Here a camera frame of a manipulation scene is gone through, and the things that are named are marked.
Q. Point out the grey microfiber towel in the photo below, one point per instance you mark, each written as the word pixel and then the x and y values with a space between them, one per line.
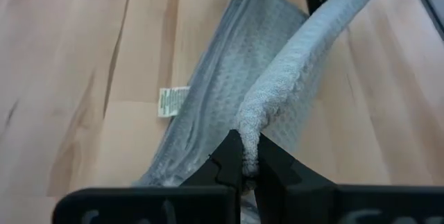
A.
pixel 225 78

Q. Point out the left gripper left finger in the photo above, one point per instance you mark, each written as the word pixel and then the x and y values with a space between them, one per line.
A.
pixel 215 182

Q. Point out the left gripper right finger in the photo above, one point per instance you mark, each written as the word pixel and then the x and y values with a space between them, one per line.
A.
pixel 277 182

